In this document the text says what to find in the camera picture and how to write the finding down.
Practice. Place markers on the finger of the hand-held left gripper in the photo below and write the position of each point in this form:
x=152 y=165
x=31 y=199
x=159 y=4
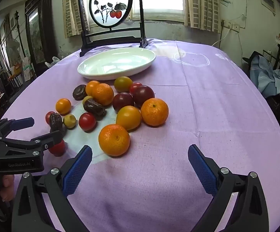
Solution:
x=21 y=123
x=50 y=140

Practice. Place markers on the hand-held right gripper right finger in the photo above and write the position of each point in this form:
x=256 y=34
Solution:
x=201 y=171

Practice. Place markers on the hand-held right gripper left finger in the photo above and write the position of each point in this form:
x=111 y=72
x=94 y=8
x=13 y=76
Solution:
x=77 y=171

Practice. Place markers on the red cherry tomato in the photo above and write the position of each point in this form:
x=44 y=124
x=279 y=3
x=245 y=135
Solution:
x=87 y=121
x=57 y=149
x=48 y=118
x=135 y=86

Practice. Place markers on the dark brown water chestnut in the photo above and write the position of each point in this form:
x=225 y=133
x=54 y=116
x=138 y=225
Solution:
x=94 y=108
x=56 y=123
x=79 y=92

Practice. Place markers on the small yellow green fruit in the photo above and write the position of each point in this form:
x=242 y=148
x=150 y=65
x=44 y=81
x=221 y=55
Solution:
x=69 y=120
x=86 y=99

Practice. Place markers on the orange cherry tomato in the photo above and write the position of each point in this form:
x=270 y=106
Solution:
x=63 y=105

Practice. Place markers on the yellow orange tomato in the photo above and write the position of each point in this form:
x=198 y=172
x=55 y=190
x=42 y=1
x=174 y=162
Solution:
x=128 y=117

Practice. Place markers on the dark purple tomato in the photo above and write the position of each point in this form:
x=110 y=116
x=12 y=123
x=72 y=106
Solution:
x=143 y=95
x=123 y=101

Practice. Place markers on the greenish yellow tomato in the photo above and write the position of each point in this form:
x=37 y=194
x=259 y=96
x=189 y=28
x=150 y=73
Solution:
x=123 y=83

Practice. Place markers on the white oval plate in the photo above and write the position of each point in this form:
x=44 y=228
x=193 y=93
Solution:
x=115 y=62

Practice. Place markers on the person's left hand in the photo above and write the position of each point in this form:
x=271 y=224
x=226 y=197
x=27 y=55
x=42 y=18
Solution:
x=8 y=186

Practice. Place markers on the white plastic bag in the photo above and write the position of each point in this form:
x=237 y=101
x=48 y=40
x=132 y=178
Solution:
x=53 y=61

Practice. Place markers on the electric fan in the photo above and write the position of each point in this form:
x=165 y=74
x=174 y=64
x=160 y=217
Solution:
x=14 y=50

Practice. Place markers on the purple printed tablecloth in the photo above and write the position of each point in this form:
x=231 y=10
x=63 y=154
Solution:
x=178 y=101

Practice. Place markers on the dark wooden cabinet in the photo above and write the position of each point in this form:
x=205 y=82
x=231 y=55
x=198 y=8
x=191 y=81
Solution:
x=37 y=29

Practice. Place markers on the blue cloth pile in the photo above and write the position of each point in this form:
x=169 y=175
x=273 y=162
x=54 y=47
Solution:
x=268 y=77

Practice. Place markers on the black hat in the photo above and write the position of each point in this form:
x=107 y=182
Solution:
x=250 y=59

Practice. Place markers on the beige checked curtain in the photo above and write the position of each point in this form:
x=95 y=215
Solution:
x=202 y=4
x=74 y=9

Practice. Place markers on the painted round screen black stand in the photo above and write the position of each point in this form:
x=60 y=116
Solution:
x=108 y=4

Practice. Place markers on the white wall socket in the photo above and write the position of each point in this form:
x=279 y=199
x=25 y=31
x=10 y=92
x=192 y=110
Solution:
x=231 y=26

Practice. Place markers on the wall vent grille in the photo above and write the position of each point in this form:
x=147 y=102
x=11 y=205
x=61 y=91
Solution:
x=268 y=2

